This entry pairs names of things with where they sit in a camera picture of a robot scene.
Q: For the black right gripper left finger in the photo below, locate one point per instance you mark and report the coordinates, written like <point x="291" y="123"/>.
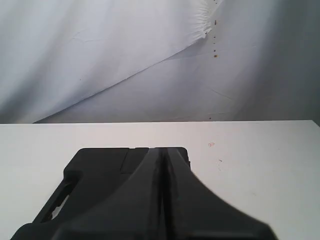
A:
<point x="117" y="195"/>

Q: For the black plastic carrying case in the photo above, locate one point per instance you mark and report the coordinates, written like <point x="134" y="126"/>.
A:
<point x="46" y="222"/>

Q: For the white backdrop cloth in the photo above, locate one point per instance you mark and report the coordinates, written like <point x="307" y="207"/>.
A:
<point x="105" y="61"/>

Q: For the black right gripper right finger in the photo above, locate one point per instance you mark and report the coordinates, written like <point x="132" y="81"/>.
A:
<point x="193" y="212"/>

